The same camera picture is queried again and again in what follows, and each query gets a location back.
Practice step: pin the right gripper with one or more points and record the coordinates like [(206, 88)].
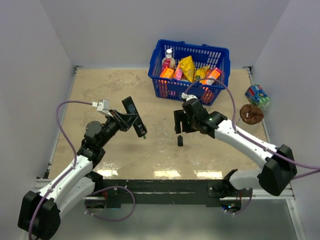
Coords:
[(180, 115)]

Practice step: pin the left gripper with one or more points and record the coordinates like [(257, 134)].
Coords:
[(124, 121)]

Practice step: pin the black battery cover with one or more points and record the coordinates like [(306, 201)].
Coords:
[(180, 141)]

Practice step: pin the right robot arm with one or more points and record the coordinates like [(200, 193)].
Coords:
[(276, 166)]

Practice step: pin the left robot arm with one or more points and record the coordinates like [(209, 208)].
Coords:
[(41, 212)]

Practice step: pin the orange pink box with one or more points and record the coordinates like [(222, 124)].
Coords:
[(167, 73)]

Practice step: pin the yellow green bag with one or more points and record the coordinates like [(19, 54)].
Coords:
[(201, 73)]

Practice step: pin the blue plastic basket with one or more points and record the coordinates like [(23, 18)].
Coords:
[(202, 55)]

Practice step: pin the yellow snack bag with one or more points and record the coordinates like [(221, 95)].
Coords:
[(188, 67)]

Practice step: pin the orange carton box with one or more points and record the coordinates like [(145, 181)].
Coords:
[(211, 76)]

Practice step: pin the white pump bottle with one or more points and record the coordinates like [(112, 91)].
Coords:
[(168, 60)]

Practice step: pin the brown lidded white cup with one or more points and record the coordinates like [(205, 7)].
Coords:
[(251, 114)]

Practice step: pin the blue green sponge pack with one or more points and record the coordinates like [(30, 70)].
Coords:
[(257, 96)]

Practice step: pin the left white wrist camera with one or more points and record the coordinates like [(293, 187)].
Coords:
[(102, 106)]

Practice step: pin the black base frame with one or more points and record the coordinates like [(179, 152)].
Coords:
[(205, 192)]

